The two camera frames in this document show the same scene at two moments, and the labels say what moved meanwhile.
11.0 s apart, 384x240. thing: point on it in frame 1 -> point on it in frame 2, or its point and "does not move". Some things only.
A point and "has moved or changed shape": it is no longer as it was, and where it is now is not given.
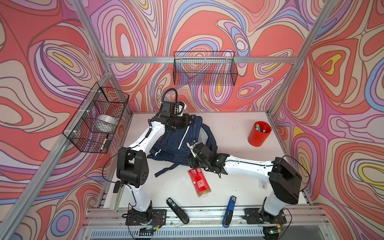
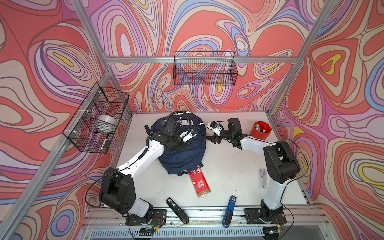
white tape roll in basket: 104,123 does not move
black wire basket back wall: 205,68 does not move
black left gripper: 184,118 -> 177,148
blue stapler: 228,215 does not move
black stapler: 178,212 does not move
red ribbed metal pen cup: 260,132 does not move
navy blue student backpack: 172,147 has moved or changed shape
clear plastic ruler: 262,184 does not move
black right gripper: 190,159 -> 213,139
